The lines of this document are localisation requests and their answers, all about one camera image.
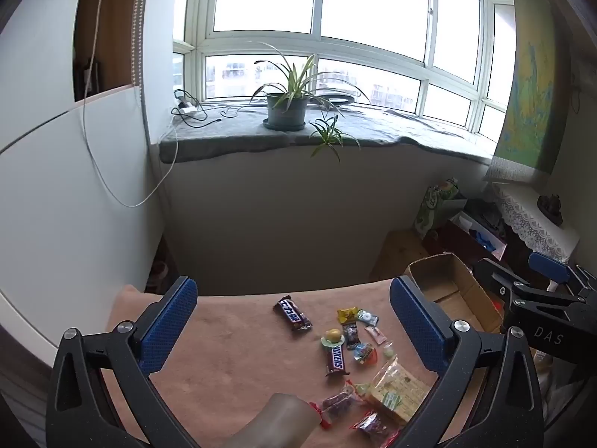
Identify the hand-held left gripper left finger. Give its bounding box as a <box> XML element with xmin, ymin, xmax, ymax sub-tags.
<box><xmin>46</xmin><ymin>276</ymin><xmax>201</xmax><ymax>448</ymax></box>

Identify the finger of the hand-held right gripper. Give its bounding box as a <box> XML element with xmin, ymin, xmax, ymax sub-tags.
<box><xmin>473</xmin><ymin>259</ymin><xmax>530</xmax><ymax>300</ymax></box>
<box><xmin>528</xmin><ymin>251</ymin><xmax>597</xmax><ymax>298</ymax></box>

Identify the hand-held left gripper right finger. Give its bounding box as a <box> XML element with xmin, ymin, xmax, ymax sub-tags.
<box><xmin>389</xmin><ymin>276</ymin><xmax>546</xmax><ymax>448</ymax></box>

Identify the cardboard box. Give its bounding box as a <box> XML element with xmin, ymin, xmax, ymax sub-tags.
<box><xmin>403</xmin><ymin>252</ymin><xmax>507</xmax><ymax>334</ymax></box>

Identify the clear cracker packet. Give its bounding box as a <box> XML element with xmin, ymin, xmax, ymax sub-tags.
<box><xmin>357</xmin><ymin>357</ymin><xmax>432</xmax><ymax>425</ymax></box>

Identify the brown chocolate bar blue print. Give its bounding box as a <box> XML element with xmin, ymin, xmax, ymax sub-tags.
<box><xmin>325</xmin><ymin>342</ymin><xmax>350</xmax><ymax>378</ymax></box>

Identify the green jelly cup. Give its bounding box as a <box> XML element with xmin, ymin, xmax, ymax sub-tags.
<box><xmin>320</xmin><ymin>328</ymin><xmax>347</xmax><ymax>350</ymax></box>

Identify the clear red plum packet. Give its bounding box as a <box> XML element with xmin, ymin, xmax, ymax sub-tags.
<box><xmin>349</xmin><ymin>411</ymin><xmax>402</xmax><ymax>446</ymax></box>
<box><xmin>310</xmin><ymin>380</ymin><xmax>369</xmax><ymax>430</ymax></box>

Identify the dark chocolate bar white print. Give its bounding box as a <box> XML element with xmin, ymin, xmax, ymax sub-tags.
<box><xmin>274</xmin><ymin>295</ymin><xmax>313</xmax><ymax>333</ymax></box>

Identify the white lace cloth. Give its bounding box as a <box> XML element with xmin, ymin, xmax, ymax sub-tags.
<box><xmin>490</xmin><ymin>182</ymin><xmax>581</xmax><ymax>264</ymax></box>

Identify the colourful round candy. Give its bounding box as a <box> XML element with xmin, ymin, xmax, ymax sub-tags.
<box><xmin>353</xmin><ymin>343</ymin><xmax>378</xmax><ymax>365</ymax></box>

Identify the small brown figurine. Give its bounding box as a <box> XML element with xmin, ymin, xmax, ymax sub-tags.
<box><xmin>536</xmin><ymin>193</ymin><xmax>565</xmax><ymax>225</ymax></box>

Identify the red box white inside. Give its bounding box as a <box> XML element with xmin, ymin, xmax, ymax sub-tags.
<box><xmin>448</xmin><ymin>212</ymin><xmax>509</xmax><ymax>262</ymax></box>

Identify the dark red box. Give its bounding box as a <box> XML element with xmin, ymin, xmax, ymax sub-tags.
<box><xmin>424</xmin><ymin>221</ymin><xmax>467</xmax><ymax>258</ymax></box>

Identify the pink table cloth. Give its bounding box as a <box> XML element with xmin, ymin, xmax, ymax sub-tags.
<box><xmin>105</xmin><ymin>277</ymin><xmax>467</xmax><ymax>448</ymax></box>

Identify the green printed bag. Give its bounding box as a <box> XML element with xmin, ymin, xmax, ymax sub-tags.
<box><xmin>413</xmin><ymin>184</ymin><xmax>449</xmax><ymax>240</ymax></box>

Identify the tan rounded object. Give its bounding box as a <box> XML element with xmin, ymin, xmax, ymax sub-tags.
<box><xmin>224</xmin><ymin>393</ymin><xmax>320</xmax><ymax>448</ymax></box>

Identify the white cabinet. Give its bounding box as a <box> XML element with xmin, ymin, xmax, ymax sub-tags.
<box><xmin>0</xmin><ymin>0</ymin><xmax>173</xmax><ymax>369</ymax></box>

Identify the grey windowsill cloth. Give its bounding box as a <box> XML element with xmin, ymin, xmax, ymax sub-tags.
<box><xmin>159</xmin><ymin>100</ymin><xmax>497</xmax><ymax>165</ymax></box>

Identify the white power strip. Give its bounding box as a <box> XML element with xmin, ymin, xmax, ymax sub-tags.
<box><xmin>175</xmin><ymin>91</ymin><xmax>199</xmax><ymax>115</ymax></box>

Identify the potted spider plant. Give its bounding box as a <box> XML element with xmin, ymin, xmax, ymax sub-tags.
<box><xmin>249</xmin><ymin>42</ymin><xmax>371</xmax><ymax>164</ymax></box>

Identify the wooden shelf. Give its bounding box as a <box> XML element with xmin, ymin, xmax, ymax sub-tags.
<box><xmin>72</xmin><ymin>0</ymin><xmax>143</xmax><ymax>103</ymax></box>

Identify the wall map poster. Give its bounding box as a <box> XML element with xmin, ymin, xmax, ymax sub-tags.
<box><xmin>482</xmin><ymin>0</ymin><xmax>560</xmax><ymax>185</ymax></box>

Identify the white cable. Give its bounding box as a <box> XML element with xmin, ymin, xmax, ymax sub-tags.
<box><xmin>81</xmin><ymin>0</ymin><xmax>180</xmax><ymax>208</ymax></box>

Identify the beaded blind cord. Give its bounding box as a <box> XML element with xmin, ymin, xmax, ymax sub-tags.
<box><xmin>132</xmin><ymin>0</ymin><xmax>151</xmax><ymax>89</ymax></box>

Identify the white window frame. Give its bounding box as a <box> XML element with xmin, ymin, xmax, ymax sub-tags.
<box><xmin>172</xmin><ymin>0</ymin><xmax>518</xmax><ymax>143</ymax></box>

